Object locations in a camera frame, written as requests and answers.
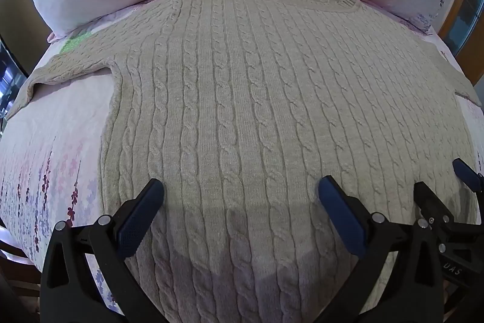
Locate beige cable-knit sweater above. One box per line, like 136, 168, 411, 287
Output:
5, 0, 481, 323

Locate wooden chair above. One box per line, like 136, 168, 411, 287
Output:
0, 224, 43, 323

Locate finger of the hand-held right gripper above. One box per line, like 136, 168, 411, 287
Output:
452, 158, 484, 193
414, 181, 455, 230

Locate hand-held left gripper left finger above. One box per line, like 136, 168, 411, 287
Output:
39, 178, 179, 323

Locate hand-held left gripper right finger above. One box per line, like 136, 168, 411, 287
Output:
318, 175, 445, 323

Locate pink floral bed sheet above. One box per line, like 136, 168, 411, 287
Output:
0, 0, 484, 323

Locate dark furniture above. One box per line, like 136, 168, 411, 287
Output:
0, 38, 31, 121

